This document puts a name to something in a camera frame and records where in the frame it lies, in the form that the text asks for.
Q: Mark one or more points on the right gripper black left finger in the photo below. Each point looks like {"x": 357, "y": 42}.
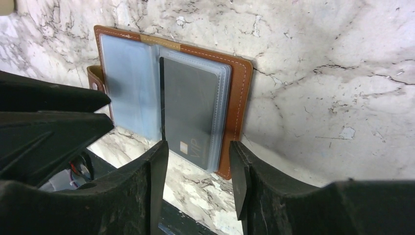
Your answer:
{"x": 126, "y": 201}

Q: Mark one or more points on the black VIP credit card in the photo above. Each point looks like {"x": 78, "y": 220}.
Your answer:
{"x": 189, "y": 100}

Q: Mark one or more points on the brown leather card holder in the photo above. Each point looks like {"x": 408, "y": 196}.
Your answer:
{"x": 130, "y": 74}

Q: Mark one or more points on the tan oval tray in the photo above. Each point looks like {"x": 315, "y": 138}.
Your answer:
{"x": 7, "y": 7}

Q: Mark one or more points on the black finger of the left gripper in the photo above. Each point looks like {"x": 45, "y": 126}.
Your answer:
{"x": 35, "y": 146}

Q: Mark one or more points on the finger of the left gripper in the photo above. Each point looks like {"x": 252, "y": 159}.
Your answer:
{"x": 23, "y": 94}

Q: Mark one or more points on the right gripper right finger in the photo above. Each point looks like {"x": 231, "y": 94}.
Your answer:
{"x": 270, "y": 202}

